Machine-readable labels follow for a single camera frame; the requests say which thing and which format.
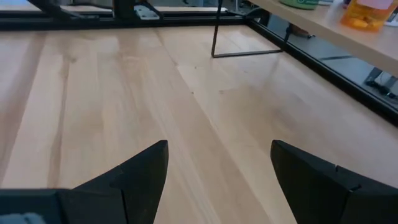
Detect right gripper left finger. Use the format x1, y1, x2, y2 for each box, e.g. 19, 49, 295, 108
58, 140, 169, 224

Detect green cap medicine bottle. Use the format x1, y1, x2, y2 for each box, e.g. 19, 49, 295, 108
278, 0, 320, 11

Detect wooden shelf black legs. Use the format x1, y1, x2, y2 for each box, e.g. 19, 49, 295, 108
211, 0, 398, 78

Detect orange vial pink label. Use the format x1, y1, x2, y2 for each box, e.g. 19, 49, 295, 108
340, 0, 396, 33

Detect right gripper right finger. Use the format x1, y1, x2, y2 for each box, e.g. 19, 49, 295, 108
270, 139, 398, 224

